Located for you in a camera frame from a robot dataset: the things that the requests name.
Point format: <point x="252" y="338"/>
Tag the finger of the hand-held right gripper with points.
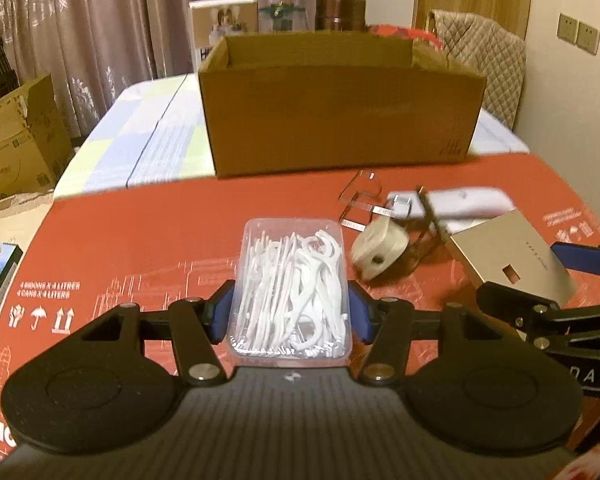
<point x="512" y="300"/>
<point x="580" y="257"/>

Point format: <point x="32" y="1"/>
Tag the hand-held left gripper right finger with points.
<point x="358" y="315"/>

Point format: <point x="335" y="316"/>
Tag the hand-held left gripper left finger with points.
<point x="221" y="312"/>

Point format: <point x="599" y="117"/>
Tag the gold box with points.
<point x="505" y="260"/>

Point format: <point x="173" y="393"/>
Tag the clear box of floss picks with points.
<point x="290" y="290"/>

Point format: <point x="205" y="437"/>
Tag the white remote control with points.
<point x="470" y="202"/>

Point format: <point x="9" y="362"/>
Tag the large cardboard box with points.
<point x="330" y="120"/>

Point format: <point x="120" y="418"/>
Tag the round beige tape case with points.
<point x="377" y="246"/>

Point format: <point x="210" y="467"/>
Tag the red printed table mat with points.
<point x="130" y="240"/>

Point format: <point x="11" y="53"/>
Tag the pale checked tablecloth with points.
<point x="145" y="130"/>

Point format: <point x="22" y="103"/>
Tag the quilted beige chair cover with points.
<point x="490" y="60"/>

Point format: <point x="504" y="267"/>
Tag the labelled cardboard storage box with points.
<point x="25" y="145"/>

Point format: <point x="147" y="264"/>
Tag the round red tin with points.
<point x="400" y="33"/>

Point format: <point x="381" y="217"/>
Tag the white printed carton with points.
<point x="220" y="25"/>

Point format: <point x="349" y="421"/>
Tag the glass jar with green lid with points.
<point x="282" y="20"/>

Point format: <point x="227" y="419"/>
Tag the brown metal canister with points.
<point x="340" y="12"/>

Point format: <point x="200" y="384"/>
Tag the mauve curtain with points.
<point x="105" y="20"/>

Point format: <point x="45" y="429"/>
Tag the wall switch plate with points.
<point x="567" y="27"/>
<point x="588" y="37"/>

